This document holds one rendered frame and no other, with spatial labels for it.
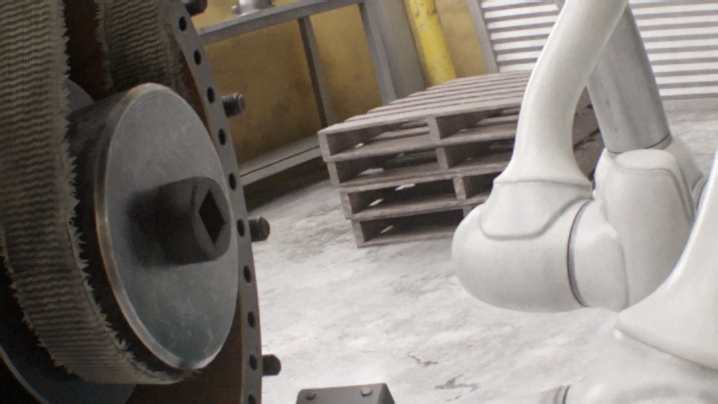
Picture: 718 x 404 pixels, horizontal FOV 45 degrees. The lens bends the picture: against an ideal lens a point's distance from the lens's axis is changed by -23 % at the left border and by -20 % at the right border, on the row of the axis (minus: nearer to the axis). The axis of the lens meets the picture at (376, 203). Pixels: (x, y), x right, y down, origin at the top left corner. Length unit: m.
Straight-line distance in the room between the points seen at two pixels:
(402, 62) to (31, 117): 6.80
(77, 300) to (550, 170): 0.61
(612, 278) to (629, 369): 0.55
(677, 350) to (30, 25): 0.32
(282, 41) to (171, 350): 6.31
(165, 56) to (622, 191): 0.46
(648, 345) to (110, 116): 0.26
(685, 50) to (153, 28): 5.57
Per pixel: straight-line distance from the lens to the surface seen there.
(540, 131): 0.97
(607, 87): 1.15
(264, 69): 6.62
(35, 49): 0.44
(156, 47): 0.54
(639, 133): 1.16
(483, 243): 0.97
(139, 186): 0.46
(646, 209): 0.85
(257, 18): 5.70
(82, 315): 0.44
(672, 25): 6.02
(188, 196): 0.46
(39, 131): 0.44
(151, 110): 0.48
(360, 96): 7.16
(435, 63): 6.76
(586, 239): 0.90
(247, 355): 0.65
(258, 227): 0.73
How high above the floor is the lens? 0.92
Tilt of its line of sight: 10 degrees down
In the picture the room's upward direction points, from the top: 14 degrees counter-clockwise
